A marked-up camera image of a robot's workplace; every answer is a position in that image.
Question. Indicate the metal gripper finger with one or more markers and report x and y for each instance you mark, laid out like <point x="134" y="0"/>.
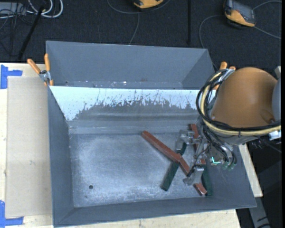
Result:
<point x="189" y="139"/>
<point x="194" y="174"/>

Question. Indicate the grey metal bin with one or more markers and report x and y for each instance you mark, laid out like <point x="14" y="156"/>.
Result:
<point x="123" y="165"/>

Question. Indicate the dark green flat block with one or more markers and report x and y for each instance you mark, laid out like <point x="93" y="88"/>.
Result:
<point x="207" y="184"/>
<point x="170" y="176"/>

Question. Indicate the red-brown flat block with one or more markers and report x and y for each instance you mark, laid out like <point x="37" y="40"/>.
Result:
<point x="161" y="147"/>

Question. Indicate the pale wood flat board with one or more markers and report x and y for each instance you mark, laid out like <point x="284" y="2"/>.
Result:
<point x="28" y="146"/>

